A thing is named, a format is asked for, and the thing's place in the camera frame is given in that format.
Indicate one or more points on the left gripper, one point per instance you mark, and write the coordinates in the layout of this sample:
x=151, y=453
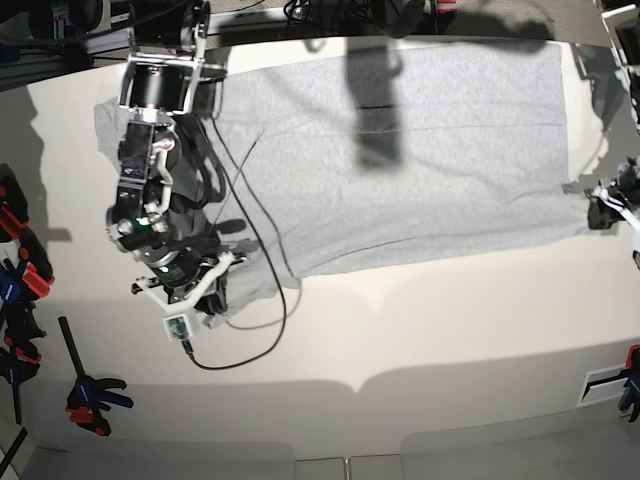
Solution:
x=615, y=200

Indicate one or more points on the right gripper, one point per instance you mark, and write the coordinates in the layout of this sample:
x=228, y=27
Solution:
x=205, y=292

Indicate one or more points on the grey T-shirt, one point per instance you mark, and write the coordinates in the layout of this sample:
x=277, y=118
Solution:
x=383, y=157

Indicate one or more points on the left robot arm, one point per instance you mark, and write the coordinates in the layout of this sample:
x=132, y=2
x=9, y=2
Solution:
x=621, y=22

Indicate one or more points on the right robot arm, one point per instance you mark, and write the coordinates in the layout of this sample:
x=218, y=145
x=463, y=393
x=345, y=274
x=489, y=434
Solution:
x=167, y=172

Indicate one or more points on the red black clamp lower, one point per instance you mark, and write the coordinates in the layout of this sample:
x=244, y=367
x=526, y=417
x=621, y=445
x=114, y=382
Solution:
x=36, y=271

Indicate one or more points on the red black clamp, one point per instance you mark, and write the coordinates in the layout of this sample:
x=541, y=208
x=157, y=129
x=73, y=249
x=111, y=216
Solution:
x=36, y=271
x=14, y=206

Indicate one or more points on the blue clamp left edge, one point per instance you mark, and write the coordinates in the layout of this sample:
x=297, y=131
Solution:
x=10, y=295

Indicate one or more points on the blue clamp edge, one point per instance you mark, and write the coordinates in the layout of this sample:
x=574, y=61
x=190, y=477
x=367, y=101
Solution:
x=629, y=402
x=10, y=295

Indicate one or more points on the blue clamp lower left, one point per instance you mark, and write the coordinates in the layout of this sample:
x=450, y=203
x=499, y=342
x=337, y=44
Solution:
x=20, y=357

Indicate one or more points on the blue clamp right edge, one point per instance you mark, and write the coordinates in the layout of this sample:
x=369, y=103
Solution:
x=629, y=402

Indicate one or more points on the red black clamp upper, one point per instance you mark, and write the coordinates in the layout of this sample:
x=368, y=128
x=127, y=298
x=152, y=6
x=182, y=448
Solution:
x=14, y=206

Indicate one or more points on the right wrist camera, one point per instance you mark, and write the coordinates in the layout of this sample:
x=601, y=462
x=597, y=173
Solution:
x=181, y=327

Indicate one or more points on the aluminium extrusion rail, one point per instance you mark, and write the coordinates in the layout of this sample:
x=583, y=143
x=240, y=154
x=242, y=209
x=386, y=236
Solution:
x=28, y=60

